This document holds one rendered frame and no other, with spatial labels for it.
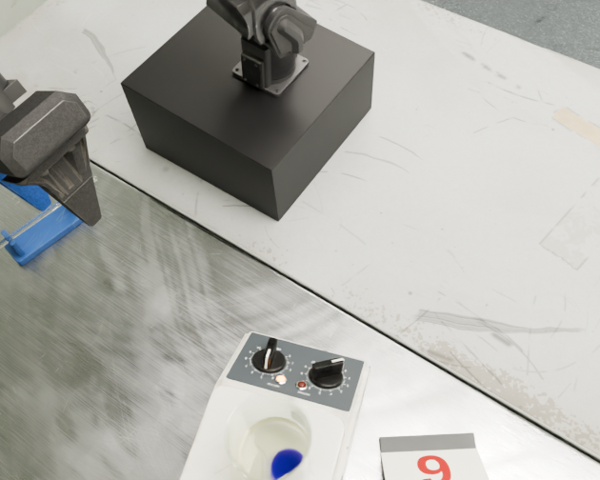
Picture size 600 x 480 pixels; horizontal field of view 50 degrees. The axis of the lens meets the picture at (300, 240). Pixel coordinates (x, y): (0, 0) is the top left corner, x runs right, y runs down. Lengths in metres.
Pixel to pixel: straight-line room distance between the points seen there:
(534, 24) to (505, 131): 1.61
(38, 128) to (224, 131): 0.32
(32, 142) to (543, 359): 0.52
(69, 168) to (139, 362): 0.29
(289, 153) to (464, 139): 0.25
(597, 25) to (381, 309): 1.92
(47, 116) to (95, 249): 0.38
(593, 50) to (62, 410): 2.06
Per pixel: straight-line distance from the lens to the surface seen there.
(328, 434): 0.56
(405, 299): 0.70
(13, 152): 0.41
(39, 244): 0.79
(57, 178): 0.46
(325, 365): 0.60
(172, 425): 0.67
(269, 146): 0.69
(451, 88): 0.89
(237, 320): 0.69
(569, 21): 2.48
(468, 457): 0.64
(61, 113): 0.42
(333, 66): 0.76
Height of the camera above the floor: 1.53
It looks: 59 degrees down
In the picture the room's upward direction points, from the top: 5 degrees counter-clockwise
